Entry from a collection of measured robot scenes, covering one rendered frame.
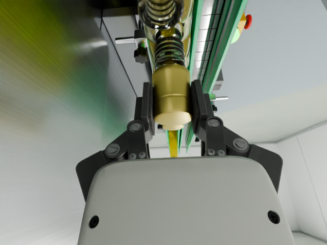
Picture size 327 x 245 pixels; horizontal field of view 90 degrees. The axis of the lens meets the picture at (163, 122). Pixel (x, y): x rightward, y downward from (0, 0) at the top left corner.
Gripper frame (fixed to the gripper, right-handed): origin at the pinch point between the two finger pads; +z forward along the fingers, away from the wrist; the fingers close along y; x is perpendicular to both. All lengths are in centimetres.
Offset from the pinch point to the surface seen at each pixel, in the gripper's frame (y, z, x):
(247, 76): 40, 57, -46
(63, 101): -12.1, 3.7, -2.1
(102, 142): -14.8, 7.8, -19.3
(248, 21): 25, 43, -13
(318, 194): 368, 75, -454
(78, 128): -12.0, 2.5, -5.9
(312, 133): 367, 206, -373
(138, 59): -6.0, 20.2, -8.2
